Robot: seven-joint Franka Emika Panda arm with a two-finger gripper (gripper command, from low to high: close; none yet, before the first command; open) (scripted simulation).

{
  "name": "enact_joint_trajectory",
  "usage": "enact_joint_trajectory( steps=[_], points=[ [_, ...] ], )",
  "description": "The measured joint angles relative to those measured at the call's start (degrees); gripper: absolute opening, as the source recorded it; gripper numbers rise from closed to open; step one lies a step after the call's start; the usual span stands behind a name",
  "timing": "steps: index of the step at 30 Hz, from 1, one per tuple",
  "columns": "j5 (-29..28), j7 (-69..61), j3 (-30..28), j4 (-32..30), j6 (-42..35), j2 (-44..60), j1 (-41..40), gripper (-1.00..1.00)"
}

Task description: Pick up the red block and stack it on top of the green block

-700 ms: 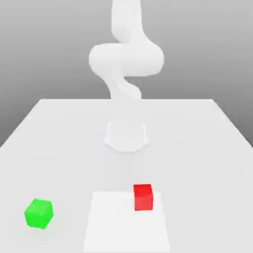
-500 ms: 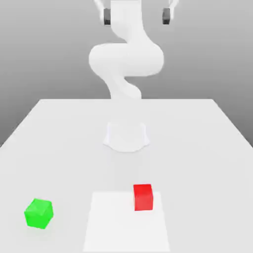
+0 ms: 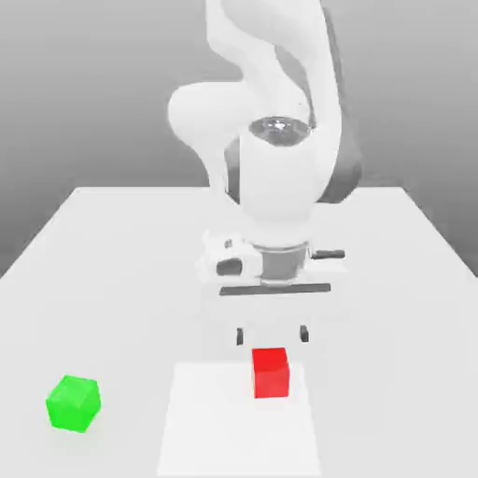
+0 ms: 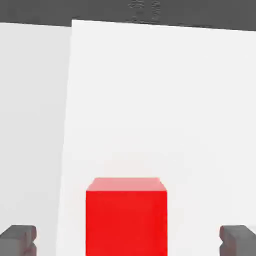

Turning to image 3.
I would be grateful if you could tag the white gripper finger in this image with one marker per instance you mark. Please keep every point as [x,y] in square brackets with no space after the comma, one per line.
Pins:
[239,336]
[304,333]

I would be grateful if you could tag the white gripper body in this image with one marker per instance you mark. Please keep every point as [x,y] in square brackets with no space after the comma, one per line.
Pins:
[274,304]

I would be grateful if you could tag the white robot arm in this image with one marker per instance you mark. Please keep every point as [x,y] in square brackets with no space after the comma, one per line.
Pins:
[276,179]

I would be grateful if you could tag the small red cube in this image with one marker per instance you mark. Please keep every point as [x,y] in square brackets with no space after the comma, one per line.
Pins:
[270,373]

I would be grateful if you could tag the small green cube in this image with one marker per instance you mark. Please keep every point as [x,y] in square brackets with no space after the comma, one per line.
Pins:
[73,405]

